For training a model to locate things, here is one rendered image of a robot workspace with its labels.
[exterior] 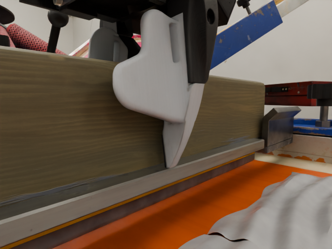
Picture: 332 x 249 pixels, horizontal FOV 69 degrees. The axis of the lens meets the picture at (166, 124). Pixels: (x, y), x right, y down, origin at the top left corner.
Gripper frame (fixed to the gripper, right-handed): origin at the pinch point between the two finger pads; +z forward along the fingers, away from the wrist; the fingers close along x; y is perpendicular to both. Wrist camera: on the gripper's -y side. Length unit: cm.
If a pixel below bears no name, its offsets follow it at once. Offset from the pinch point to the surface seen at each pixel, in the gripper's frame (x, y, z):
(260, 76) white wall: -72, -200, -23
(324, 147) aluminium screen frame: 6.7, -25.4, 3.3
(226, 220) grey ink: 5.0, -2.4, 5.2
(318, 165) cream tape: 6.5, -23.5, 5.3
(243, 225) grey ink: 6.5, -1.7, 4.7
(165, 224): 2.1, 0.7, 5.3
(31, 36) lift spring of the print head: -66, -15, -21
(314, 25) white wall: -33, -200, -58
